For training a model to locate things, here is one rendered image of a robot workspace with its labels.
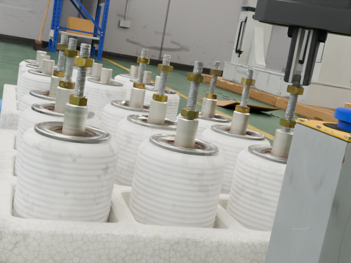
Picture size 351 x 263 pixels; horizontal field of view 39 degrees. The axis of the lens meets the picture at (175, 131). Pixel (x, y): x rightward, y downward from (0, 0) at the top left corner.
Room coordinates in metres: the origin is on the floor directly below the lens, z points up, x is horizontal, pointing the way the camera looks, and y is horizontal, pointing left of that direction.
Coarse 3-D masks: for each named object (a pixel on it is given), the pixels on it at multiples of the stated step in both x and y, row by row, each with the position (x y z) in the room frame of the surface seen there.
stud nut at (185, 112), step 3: (183, 108) 0.52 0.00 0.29; (183, 111) 0.51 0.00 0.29; (186, 111) 0.51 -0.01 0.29; (189, 111) 0.51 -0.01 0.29; (192, 111) 0.51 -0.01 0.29; (195, 111) 0.51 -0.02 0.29; (198, 111) 0.52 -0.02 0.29; (183, 114) 0.51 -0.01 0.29; (186, 114) 0.51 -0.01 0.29; (189, 114) 0.51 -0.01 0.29; (192, 114) 0.51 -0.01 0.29; (195, 114) 0.51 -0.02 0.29; (198, 114) 0.52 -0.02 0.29; (186, 117) 0.51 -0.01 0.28; (189, 117) 0.51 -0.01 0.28; (192, 117) 0.51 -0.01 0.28; (195, 117) 0.51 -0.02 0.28
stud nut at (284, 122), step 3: (282, 117) 0.56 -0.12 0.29; (282, 120) 0.55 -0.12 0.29; (285, 120) 0.55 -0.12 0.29; (288, 120) 0.55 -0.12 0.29; (294, 120) 0.56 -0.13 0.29; (279, 123) 0.56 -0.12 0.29; (282, 123) 0.55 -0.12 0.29; (285, 123) 0.55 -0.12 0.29; (288, 123) 0.55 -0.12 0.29; (291, 123) 0.55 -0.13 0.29; (294, 123) 0.55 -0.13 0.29; (285, 126) 0.55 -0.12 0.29; (288, 126) 0.55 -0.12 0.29; (291, 126) 0.55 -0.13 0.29; (294, 126) 0.55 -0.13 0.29
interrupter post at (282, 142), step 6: (276, 132) 0.55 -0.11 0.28; (282, 132) 0.55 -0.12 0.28; (276, 138) 0.55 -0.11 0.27; (282, 138) 0.55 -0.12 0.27; (288, 138) 0.55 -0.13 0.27; (276, 144) 0.55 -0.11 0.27; (282, 144) 0.55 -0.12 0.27; (288, 144) 0.55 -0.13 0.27; (276, 150) 0.55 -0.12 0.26; (282, 150) 0.55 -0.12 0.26; (288, 150) 0.55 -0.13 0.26; (276, 156) 0.55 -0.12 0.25; (282, 156) 0.55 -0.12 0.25
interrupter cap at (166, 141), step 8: (152, 136) 0.52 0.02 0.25; (160, 136) 0.53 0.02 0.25; (168, 136) 0.54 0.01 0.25; (160, 144) 0.49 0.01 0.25; (168, 144) 0.50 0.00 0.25; (200, 144) 0.53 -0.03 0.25; (208, 144) 0.54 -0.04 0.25; (184, 152) 0.48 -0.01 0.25; (192, 152) 0.48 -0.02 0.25; (200, 152) 0.48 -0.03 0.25; (208, 152) 0.49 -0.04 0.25; (216, 152) 0.50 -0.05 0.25
